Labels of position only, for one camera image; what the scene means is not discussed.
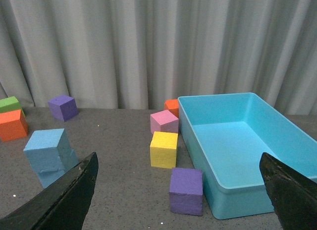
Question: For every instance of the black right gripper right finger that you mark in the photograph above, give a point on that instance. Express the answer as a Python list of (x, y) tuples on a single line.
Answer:
[(293, 196)]

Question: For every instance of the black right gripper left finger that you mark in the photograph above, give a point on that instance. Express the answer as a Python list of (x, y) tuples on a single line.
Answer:
[(61, 206)]

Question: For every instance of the light blue foam block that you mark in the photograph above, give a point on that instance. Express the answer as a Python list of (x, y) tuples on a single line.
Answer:
[(49, 150), (47, 178)]

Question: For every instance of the light blue plastic bin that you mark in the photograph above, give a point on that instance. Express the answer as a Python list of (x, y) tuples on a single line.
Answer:
[(226, 136)]

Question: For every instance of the purple foam block far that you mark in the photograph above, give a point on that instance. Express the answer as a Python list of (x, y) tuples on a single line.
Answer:
[(63, 107)]

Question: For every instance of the purple foam block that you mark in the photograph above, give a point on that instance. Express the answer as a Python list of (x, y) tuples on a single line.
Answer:
[(186, 191), (63, 107)]

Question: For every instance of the purple foam block near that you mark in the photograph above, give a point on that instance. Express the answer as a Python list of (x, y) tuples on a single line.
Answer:
[(186, 191)]

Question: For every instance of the yellow foam block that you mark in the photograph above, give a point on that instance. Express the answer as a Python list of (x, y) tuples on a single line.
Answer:
[(163, 149)]

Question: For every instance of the green foam block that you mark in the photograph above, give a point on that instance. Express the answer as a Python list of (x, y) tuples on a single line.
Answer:
[(11, 105)]

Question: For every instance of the pink foam block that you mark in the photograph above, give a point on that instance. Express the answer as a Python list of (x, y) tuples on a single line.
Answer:
[(164, 121)]

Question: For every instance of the orange foam block by bin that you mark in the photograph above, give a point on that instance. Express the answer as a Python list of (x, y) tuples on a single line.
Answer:
[(173, 106)]

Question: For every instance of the grey curtain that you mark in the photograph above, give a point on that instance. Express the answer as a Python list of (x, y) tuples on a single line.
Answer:
[(135, 54)]

